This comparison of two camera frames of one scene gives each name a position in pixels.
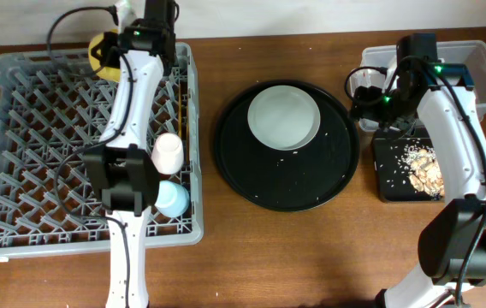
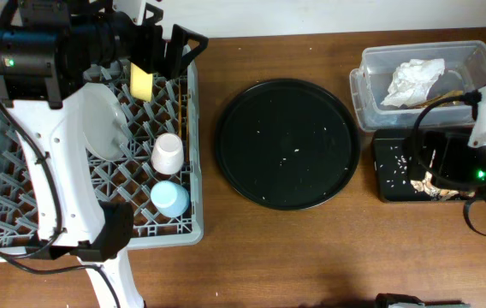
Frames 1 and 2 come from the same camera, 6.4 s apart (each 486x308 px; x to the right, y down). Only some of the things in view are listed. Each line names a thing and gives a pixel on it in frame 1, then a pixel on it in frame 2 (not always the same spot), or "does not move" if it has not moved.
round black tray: [297, 180] does not move
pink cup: [168, 153] does not move
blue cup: [173, 199] does not move
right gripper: [370, 111] to [445, 144]
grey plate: [284, 117] to [106, 129]
